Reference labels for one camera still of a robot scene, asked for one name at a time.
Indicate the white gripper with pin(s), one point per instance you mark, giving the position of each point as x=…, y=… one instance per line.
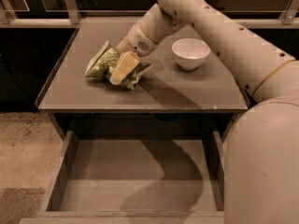
x=136, y=39

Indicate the green jalapeno chip bag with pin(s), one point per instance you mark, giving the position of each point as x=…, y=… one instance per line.
x=104, y=62

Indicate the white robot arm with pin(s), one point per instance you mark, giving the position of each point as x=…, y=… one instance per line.
x=262, y=157

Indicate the grey cabinet with top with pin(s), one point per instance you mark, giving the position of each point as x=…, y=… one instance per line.
x=165, y=88

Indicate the open grey top drawer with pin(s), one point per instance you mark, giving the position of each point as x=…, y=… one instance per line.
x=134, y=180

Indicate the white ceramic bowl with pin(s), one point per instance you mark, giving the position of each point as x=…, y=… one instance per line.
x=190, y=53

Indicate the metal window railing frame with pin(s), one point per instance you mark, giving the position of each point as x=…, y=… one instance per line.
x=254, y=14

